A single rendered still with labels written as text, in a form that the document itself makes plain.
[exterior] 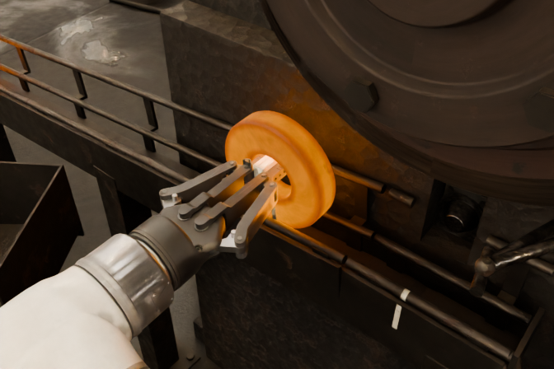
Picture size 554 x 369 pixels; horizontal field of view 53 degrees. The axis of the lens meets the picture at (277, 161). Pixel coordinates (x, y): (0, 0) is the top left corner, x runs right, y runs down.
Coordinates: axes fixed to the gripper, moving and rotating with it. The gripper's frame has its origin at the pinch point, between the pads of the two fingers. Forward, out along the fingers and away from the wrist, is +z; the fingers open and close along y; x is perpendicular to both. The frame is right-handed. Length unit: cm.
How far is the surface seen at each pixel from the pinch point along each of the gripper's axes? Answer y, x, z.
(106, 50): -177, -81, 86
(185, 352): -32, -77, 1
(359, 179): 8.5, -2.2, 5.4
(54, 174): -28.0, -6.6, -14.9
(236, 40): -12.8, 8.9, 7.6
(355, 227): 9.8, -7.9, 3.1
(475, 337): 28.1, -6.6, -3.2
